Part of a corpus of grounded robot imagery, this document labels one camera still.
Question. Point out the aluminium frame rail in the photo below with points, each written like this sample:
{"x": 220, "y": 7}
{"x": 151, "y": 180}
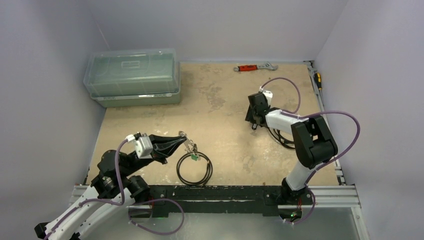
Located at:
{"x": 325, "y": 197}

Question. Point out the yellow black screwdriver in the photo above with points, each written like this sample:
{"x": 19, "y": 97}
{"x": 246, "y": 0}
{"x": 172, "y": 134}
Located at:
{"x": 318, "y": 81}

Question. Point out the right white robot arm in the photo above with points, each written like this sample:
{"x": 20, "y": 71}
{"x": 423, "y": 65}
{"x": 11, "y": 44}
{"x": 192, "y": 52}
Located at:
{"x": 313, "y": 142}

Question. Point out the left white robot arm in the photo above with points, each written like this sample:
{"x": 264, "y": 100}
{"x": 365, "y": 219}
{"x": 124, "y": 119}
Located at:
{"x": 115, "y": 188}

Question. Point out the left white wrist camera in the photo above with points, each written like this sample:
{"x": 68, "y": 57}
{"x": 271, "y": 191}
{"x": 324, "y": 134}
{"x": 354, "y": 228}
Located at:
{"x": 143, "y": 146}

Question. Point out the clear green plastic storage box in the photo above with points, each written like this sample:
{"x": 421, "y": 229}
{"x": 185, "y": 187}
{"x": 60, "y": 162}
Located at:
{"x": 129, "y": 78}

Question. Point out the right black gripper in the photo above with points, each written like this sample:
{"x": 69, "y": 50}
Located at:
{"x": 253, "y": 112}

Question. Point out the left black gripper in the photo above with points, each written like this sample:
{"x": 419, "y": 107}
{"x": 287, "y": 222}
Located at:
{"x": 164, "y": 146}

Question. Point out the red handled adjustable wrench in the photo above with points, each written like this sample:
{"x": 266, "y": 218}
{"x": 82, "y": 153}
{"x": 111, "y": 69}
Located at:
{"x": 253, "y": 67}

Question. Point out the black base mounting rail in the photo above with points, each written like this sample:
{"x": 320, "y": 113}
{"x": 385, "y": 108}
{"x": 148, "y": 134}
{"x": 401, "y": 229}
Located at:
{"x": 265, "y": 200}

